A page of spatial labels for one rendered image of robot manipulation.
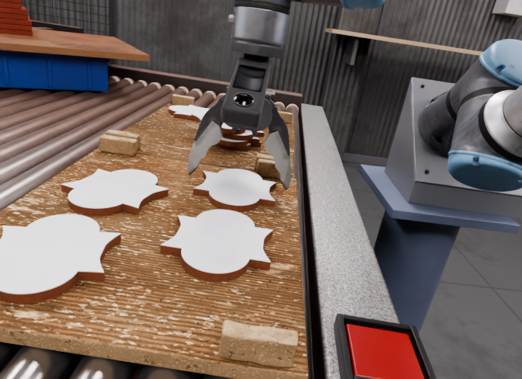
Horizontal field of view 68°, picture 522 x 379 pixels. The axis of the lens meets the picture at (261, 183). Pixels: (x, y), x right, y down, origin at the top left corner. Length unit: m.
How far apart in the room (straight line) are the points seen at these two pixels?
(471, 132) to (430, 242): 0.34
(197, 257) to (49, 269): 0.13
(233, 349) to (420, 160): 0.65
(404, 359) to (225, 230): 0.23
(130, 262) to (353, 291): 0.24
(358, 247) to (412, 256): 0.42
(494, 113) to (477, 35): 3.57
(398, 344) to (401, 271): 0.60
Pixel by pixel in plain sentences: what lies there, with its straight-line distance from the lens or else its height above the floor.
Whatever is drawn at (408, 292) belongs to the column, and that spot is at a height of 0.64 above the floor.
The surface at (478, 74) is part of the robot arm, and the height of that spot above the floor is 1.15.
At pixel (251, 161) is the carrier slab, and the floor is 0.94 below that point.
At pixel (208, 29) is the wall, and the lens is 3.75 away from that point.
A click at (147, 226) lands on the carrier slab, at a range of 0.48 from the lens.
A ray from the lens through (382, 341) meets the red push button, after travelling 0.39.
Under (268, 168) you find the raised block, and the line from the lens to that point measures 0.65.
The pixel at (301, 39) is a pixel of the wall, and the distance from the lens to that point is 3.75.
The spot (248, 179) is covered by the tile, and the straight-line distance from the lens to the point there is 0.61.
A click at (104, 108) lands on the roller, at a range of 1.09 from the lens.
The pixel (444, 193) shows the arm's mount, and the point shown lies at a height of 0.90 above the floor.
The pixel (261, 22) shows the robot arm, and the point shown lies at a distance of 0.53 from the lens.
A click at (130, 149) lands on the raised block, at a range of 0.69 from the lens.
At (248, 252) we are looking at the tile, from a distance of 0.42.
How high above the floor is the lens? 1.18
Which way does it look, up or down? 22 degrees down
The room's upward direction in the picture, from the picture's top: 9 degrees clockwise
